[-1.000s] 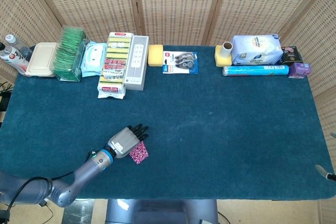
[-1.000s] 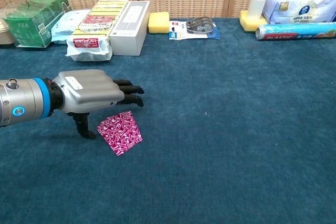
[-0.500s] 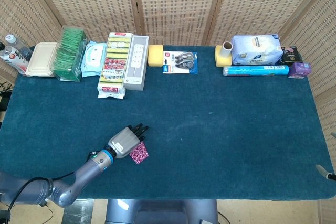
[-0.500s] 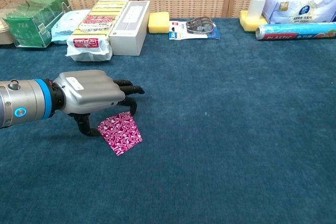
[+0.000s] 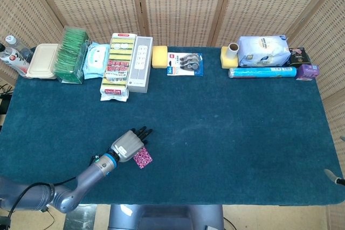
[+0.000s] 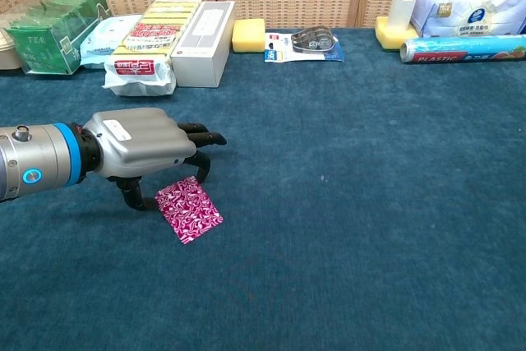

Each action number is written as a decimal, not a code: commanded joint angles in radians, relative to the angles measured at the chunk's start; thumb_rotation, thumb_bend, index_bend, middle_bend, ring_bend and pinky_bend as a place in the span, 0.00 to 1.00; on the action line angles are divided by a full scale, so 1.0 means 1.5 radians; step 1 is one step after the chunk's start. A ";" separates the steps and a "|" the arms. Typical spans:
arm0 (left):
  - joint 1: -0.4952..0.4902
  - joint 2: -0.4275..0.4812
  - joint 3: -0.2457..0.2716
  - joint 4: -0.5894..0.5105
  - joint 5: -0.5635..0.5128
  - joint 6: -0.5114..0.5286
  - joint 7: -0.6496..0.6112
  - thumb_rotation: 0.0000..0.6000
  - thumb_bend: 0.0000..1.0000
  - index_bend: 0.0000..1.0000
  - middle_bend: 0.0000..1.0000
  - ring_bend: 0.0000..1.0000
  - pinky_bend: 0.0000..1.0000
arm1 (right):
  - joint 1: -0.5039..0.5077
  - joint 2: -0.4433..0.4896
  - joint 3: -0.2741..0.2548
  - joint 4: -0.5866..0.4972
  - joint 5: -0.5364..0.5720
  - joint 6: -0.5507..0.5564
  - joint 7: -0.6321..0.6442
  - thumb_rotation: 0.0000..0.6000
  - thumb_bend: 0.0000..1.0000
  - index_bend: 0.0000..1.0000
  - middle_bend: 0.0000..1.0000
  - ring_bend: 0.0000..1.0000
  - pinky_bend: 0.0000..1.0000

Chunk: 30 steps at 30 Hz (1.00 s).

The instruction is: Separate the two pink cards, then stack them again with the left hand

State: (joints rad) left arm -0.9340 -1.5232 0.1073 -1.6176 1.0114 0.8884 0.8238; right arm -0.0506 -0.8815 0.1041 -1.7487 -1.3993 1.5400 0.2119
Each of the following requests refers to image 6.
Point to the white power strip box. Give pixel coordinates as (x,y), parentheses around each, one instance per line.
(201,51)

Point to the beige lidded lunch box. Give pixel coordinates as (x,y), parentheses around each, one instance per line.
(8,57)

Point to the light blue wet wipes pack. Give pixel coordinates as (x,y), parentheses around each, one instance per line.
(102,40)

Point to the yellow green sponge multipack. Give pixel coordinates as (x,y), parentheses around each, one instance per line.
(148,38)

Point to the blue plastic wrap roll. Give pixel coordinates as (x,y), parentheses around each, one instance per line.
(464,49)

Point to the green tea bag box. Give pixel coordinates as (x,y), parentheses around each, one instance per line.
(45,42)

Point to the magenta patterned card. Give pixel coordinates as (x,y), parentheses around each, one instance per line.
(191,211)

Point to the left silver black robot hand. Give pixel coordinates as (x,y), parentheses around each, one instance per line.
(144,141)

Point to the plain yellow sponge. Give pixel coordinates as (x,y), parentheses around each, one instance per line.
(388,40)
(248,36)

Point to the teal carpet table mat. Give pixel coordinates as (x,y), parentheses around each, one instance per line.
(328,203)

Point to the white roll cardboard core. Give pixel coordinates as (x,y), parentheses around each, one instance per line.
(402,12)

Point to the blue white tissue pack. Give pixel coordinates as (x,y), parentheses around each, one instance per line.
(468,10)

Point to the correction tape blister pack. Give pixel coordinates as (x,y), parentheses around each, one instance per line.
(304,44)

